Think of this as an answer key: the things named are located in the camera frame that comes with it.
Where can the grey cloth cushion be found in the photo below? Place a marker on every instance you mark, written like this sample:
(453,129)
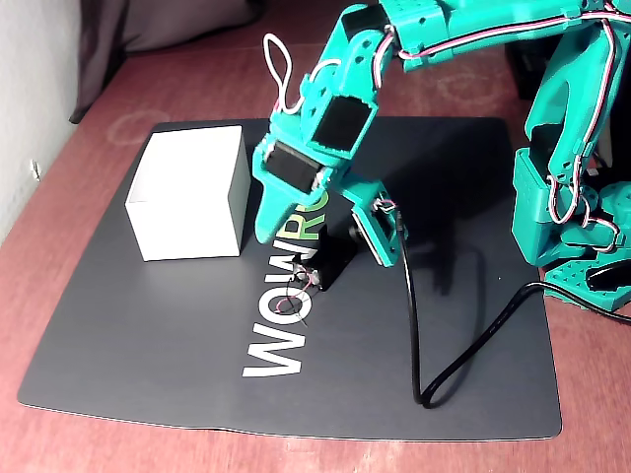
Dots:
(148,24)

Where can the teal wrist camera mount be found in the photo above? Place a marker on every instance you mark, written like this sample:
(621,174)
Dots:
(377,231)

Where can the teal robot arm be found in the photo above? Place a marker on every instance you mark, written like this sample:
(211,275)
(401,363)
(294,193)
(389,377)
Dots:
(557,123)

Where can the black mat with WOWROBO print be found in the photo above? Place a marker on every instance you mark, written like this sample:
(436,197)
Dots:
(148,320)

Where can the white open box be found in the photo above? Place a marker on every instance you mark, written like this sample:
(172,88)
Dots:
(182,222)

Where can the teal gripper with servos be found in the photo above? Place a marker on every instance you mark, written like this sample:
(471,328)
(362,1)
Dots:
(292,170)

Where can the small white wall tag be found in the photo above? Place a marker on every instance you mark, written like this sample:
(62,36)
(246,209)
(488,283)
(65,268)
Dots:
(35,170)

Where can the black background object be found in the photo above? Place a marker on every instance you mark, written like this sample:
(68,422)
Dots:
(522,69)

